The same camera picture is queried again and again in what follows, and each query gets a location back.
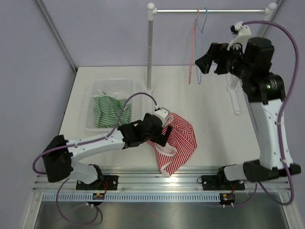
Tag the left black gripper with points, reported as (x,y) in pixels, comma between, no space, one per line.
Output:
(160,139)

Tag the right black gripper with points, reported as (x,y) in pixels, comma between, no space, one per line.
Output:
(220,54)

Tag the blue wire hanger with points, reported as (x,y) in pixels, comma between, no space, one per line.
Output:
(199,34)

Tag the red striped tank top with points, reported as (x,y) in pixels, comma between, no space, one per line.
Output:
(180,145)

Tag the pink wire hanger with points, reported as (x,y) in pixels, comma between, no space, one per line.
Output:
(193,46)

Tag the green striped tank top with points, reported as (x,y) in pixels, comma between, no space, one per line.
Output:
(107,110)

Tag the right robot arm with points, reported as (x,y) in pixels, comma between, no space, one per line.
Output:
(266,95)

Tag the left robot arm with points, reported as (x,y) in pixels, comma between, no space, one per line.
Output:
(62,157)

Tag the silver clothes rack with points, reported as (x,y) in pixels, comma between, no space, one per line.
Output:
(268,12)

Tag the clear plastic basket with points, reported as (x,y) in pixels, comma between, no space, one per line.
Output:
(118,88)

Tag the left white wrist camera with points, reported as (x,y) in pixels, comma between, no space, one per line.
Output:
(162,113)

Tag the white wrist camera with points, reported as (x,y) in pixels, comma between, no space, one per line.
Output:
(162,113)
(241,34)

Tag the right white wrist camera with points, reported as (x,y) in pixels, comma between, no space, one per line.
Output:
(241,34)

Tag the aluminium mounting rail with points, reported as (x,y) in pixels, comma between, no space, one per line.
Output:
(186,179)

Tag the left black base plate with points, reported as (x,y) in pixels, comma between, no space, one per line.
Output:
(110,182)

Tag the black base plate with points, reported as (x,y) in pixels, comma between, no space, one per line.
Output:
(213,183)
(110,182)

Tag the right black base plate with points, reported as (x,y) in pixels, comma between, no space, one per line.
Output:
(213,183)

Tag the white slotted cable duct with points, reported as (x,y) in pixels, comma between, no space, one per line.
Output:
(133,197)

